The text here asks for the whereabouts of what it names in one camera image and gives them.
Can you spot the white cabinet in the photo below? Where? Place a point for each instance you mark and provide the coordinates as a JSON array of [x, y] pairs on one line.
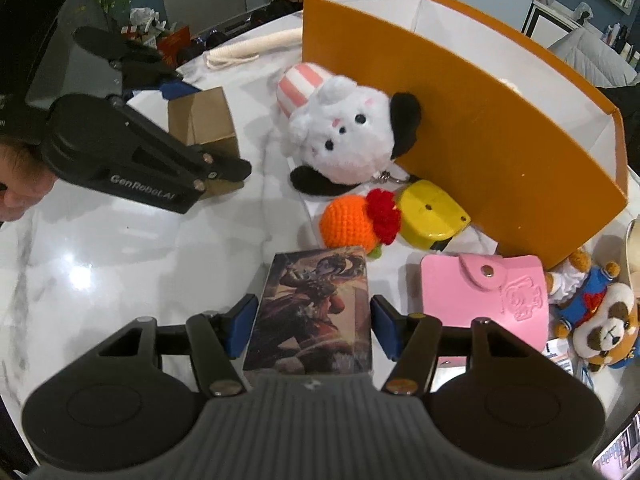
[[547, 20]]

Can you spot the white plush dog striped hat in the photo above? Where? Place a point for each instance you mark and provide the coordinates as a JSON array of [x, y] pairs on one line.
[[350, 130]]

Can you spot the orange crochet fruit red flower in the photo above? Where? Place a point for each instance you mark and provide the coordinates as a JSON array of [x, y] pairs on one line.
[[345, 225]]

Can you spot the illustrated card box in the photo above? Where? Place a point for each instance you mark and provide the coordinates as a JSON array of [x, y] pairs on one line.
[[310, 310]]

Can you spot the crumpled white paper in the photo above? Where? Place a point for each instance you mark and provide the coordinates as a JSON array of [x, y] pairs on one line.
[[147, 22]]

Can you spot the bear plush blue outfit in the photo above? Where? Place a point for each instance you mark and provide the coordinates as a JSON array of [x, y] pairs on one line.
[[585, 290]]

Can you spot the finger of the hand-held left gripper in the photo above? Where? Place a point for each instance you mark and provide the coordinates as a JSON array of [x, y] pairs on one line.
[[225, 170], [177, 90]]

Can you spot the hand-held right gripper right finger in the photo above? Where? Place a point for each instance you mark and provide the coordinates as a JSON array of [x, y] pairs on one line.
[[382, 327]]

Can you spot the yellow tape measure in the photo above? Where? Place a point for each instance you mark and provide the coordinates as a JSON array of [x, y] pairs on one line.
[[430, 210]]

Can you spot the black garment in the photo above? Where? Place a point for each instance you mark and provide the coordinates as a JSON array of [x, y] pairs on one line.
[[622, 97]]

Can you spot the grey padded jacket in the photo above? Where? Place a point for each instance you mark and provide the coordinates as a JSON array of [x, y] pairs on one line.
[[590, 55]]

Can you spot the white printed leaflet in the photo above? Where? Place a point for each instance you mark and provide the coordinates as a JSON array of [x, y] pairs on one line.
[[565, 360]]

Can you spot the pink snap card wallet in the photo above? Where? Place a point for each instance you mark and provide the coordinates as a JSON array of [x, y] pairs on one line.
[[450, 300]]

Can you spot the white orange-rimmed box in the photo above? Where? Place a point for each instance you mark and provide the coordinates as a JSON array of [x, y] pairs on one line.
[[450, 110]]

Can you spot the person's left hand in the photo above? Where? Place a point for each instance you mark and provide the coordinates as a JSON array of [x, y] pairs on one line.
[[20, 175]]

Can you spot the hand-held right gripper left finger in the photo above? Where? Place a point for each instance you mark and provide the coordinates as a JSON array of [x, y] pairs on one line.
[[242, 327]]

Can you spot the red orange carton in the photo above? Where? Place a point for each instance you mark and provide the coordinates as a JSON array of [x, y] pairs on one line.
[[176, 45]]

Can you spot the small brown cardboard box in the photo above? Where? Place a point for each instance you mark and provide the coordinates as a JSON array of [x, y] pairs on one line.
[[205, 120]]

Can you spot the laptop screen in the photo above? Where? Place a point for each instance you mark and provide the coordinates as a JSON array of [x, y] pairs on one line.
[[622, 447]]

